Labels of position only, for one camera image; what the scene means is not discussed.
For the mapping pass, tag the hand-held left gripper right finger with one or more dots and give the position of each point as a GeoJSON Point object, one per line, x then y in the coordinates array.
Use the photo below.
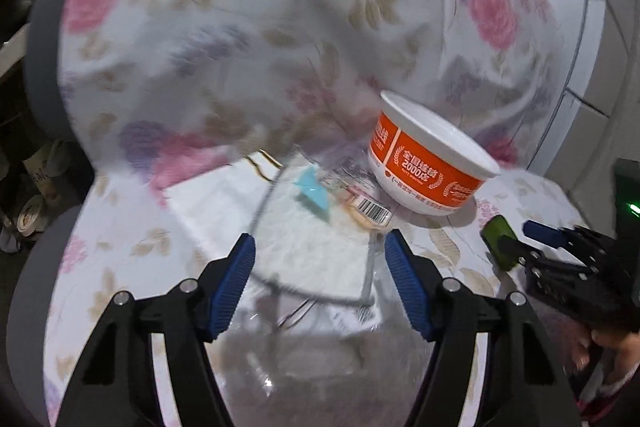
{"type": "Point", "coordinates": [407, 287]}

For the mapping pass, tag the small patterned bowl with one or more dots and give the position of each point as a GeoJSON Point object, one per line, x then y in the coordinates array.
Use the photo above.
{"type": "Point", "coordinates": [31, 214]}

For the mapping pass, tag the light blue plastic scrap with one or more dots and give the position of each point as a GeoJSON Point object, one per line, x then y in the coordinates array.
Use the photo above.
{"type": "Point", "coordinates": [312, 194]}

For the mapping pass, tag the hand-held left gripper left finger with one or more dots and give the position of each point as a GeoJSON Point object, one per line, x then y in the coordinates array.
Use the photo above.
{"type": "Point", "coordinates": [232, 287]}

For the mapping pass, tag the clear plastic tray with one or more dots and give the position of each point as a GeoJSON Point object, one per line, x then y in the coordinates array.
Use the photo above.
{"type": "Point", "coordinates": [320, 267]}

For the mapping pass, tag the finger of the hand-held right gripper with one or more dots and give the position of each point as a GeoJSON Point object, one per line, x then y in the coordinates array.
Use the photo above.
{"type": "Point", "coordinates": [525, 254]}
{"type": "Point", "coordinates": [542, 231]}

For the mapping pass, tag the person's right hand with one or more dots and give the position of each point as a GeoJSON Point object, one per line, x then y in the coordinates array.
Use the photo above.
{"type": "Point", "coordinates": [587, 352]}

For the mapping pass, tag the orange and white bowl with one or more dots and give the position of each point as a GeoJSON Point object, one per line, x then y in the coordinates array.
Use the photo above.
{"type": "Point", "coordinates": [425, 167]}

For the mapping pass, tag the green plastic bottle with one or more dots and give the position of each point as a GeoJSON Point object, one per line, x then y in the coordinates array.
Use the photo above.
{"type": "Point", "coordinates": [495, 232]}

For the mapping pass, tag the white refrigerator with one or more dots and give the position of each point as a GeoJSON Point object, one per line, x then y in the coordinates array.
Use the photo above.
{"type": "Point", "coordinates": [590, 57]}

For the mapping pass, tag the floral printed cloth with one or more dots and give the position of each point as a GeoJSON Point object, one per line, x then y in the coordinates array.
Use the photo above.
{"type": "Point", "coordinates": [225, 32]}

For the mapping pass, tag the grey office chair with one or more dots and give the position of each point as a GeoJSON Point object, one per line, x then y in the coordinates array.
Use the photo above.
{"type": "Point", "coordinates": [45, 267]}

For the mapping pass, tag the barcode label wrapper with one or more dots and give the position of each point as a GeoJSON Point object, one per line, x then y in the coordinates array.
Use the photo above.
{"type": "Point", "coordinates": [372, 209]}

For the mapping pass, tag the white paper wrapper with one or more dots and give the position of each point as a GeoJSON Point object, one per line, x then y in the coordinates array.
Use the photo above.
{"type": "Point", "coordinates": [215, 212]}

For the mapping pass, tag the white label bottle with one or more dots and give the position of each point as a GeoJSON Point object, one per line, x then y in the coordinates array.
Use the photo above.
{"type": "Point", "coordinates": [42, 167]}

